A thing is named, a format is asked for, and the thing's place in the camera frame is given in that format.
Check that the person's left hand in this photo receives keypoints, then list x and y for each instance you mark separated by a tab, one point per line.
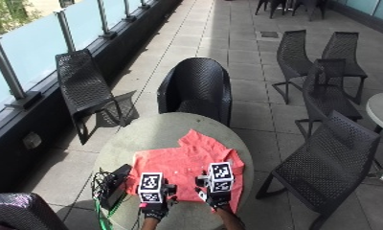
154	210

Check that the person's right hand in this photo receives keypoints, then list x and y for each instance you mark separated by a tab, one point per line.
217	199

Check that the white marker cube on left glove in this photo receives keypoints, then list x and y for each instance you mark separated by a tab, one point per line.
151	188

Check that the white marker cube on glove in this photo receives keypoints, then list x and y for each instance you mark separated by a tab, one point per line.
151	188
220	176

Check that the white marker cube on right glove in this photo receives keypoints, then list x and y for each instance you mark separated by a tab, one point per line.
220	176

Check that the black electronics box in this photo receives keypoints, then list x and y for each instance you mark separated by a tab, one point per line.
115	188

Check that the red shirt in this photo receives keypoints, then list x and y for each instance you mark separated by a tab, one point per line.
183	159

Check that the black wicker armchair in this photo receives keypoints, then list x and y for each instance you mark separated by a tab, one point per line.
20	211
196	86

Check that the black perforated armless chair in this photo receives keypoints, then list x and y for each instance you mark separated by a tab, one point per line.
83	83

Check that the floor drain cover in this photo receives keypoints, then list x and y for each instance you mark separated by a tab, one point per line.
269	34

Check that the glass railing with metal posts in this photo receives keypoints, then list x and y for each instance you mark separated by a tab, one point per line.
33	48

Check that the grey wall outlet cover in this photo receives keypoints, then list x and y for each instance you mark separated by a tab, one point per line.
33	140

